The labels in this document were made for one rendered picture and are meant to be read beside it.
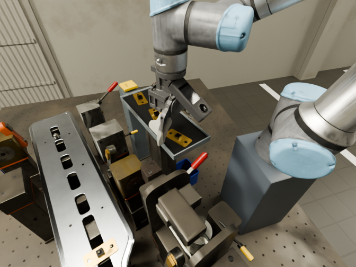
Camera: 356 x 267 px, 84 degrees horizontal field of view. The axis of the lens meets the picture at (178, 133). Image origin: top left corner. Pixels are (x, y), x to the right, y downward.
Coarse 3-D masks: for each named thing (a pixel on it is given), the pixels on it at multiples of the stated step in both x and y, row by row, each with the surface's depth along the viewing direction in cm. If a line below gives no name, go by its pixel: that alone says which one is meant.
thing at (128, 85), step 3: (129, 81) 86; (132, 81) 86; (120, 84) 84; (123, 84) 84; (126, 84) 84; (129, 84) 84; (132, 84) 84; (135, 84) 84; (123, 87) 82; (126, 87) 82; (129, 87) 82; (132, 87) 83; (135, 87) 83; (123, 90) 82; (126, 90) 82; (129, 90) 82
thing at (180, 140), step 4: (168, 132) 62; (172, 132) 62; (176, 132) 62; (168, 136) 60; (172, 136) 60; (176, 136) 59; (180, 136) 59; (184, 136) 60; (176, 140) 59; (180, 140) 59; (184, 140) 59; (188, 140) 59; (180, 144) 58; (184, 144) 58; (188, 144) 58
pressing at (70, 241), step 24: (48, 120) 91; (72, 120) 91; (48, 144) 80; (72, 144) 80; (48, 168) 72; (72, 168) 72; (96, 168) 71; (48, 192) 65; (72, 192) 65; (96, 192) 65; (72, 216) 59; (96, 216) 59; (120, 216) 59; (72, 240) 54; (120, 240) 54; (72, 264) 50; (120, 264) 50
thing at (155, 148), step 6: (150, 138) 76; (150, 144) 79; (156, 144) 73; (150, 150) 83; (156, 150) 76; (162, 150) 73; (156, 156) 79; (162, 156) 75; (168, 156) 78; (156, 162) 83; (162, 162) 77; (168, 162) 80; (174, 162) 83; (162, 168) 80; (168, 168) 83; (174, 168) 86
